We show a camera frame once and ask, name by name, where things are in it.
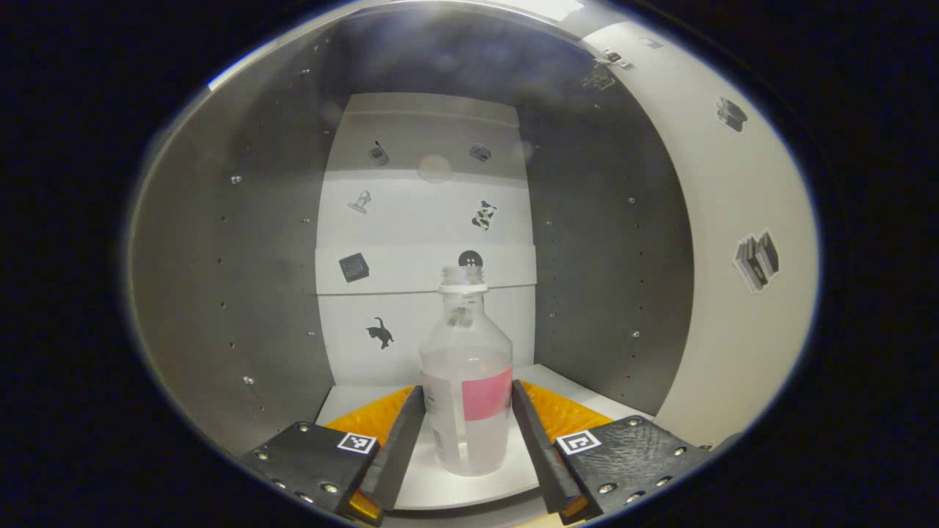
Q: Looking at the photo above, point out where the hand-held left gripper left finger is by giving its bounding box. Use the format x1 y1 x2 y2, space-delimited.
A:
238 383 428 525

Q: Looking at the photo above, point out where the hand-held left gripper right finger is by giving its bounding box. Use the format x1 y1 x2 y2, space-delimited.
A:
511 379 709 525

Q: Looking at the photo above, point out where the translucent bottle with pink label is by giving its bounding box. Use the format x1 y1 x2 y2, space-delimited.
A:
418 265 514 477

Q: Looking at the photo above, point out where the dark grey cabinet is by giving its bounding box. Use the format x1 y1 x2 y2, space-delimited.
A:
128 7 698 514

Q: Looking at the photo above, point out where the grey cabinet door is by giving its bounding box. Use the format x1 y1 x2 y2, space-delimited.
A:
580 18 821 448

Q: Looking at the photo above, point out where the metal cabinet hinge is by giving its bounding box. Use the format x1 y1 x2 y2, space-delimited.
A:
583 48 632 92

